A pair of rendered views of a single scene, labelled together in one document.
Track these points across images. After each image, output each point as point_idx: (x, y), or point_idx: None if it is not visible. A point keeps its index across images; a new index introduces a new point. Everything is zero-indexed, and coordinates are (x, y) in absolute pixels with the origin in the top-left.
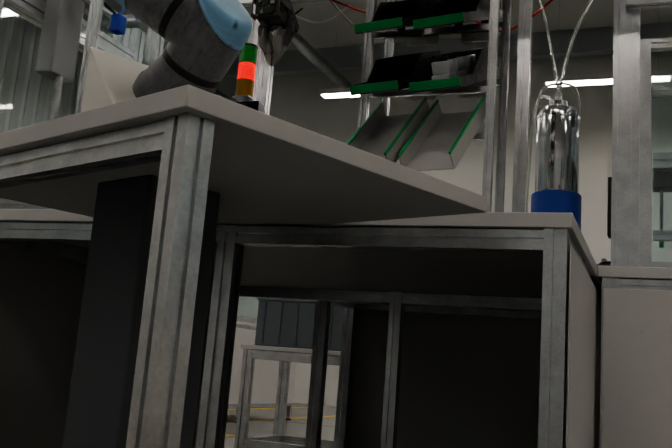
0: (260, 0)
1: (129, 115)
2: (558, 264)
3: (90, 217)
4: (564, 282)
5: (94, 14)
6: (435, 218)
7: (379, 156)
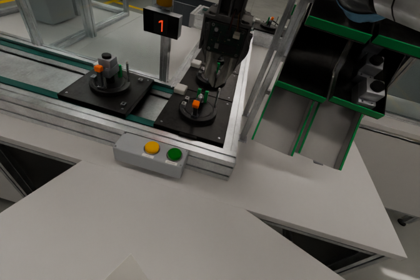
0: (217, 29)
1: None
2: (374, 260)
3: (62, 157)
4: (370, 264)
5: None
6: (319, 234)
7: (279, 131)
